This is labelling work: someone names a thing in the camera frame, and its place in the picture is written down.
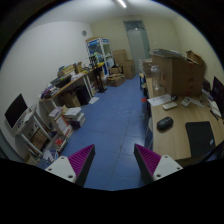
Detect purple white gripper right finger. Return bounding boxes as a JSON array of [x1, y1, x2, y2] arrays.
[[134, 144, 182, 184]]

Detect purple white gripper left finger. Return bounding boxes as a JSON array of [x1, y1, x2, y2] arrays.
[[46, 144, 95, 187]]

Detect black computer mouse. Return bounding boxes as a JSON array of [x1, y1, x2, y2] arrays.
[[157, 117, 174, 131]]

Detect black mouse pad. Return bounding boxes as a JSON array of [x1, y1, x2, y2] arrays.
[[185, 121, 216, 157]]

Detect black computer monitor left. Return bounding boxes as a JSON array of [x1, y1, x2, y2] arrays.
[[5, 94, 28, 129]]

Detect stack of books on floor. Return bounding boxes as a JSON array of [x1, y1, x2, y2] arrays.
[[49, 106, 85, 138]]

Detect white shelf cart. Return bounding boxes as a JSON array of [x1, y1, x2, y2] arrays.
[[14, 105, 52, 157]]

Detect wooden desk right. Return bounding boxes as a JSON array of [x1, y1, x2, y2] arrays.
[[138, 72, 224, 162]]

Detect wooden desk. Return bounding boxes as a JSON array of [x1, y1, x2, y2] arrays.
[[138, 72, 224, 162], [38, 65, 105, 111]]

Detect white remote control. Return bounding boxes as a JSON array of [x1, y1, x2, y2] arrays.
[[163, 102, 178, 111]]

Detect white paper sheet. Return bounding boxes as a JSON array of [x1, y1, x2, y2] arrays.
[[148, 94, 171, 106]]

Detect white calculator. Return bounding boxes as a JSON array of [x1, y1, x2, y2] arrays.
[[181, 97, 191, 107]]

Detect wooden desk left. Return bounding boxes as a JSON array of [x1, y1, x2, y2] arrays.
[[38, 65, 105, 111]]

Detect large cardboard box on desk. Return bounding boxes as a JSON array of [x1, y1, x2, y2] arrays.
[[150, 49, 205, 97]]

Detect clear plastic water bottle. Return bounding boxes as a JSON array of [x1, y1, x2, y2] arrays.
[[151, 65, 161, 91]]

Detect open cardboard box on floor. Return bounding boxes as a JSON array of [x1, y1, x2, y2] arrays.
[[107, 74, 125, 87]]

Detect black monitor right edge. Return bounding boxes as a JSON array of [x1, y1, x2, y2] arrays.
[[212, 78, 224, 110]]

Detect stacked cardboard boxes by door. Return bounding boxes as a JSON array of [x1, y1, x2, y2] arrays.
[[113, 49, 136, 79]]

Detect glass display cabinet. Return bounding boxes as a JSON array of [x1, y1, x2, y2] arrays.
[[86, 37, 114, 76]]

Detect grey door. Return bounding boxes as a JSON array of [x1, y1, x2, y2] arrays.
[[124, 20, 150, 73]]

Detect ceiling fluorescent light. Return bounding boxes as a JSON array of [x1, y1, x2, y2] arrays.
[[116, 0, 127, 8]]

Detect round wall clock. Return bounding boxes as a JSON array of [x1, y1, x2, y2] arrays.
[[82, 30, 87, 37]]

